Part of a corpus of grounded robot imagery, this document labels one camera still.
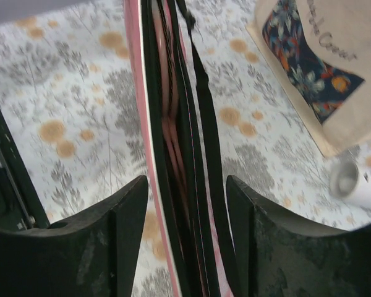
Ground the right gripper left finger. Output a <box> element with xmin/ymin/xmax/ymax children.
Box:
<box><xmin>0</xmin><ymin>176</ymin><xmax>148</xmax><ymax>296</ymax></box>

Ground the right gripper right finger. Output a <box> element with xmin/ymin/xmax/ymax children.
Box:
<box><xmin>226</xmin><ymin>176</ymin><xmax>371</xmax><ymax>296</ymax></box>

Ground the white shuttlecock tube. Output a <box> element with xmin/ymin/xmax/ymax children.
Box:
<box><xmin>329</xmin><ymin>161</ymin><xmax>371</xmax><ymax>210</ymax></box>

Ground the pink racket cover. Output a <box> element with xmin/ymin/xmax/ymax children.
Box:
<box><xmin>124</xmin><ymin>1</ymin><xmax>242</xmax><ymax>296</ymax></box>

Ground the floral tablecloth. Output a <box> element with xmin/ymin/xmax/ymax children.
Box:
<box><xmin>0</xmin><ymin>0</ymin><xmax>371</xmax><ymax>297</ymax></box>

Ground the beige canvas tote bag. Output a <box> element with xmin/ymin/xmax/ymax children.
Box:
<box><xmin>247</xmin><ymin>1</ymin><xmax>371</xmax><ymax>157</ymax></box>

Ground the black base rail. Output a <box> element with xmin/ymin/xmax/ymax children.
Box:
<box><xmin>0</xmin><ymin>109</ymin><xmax>49</xmax><ymax>231</ymax></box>

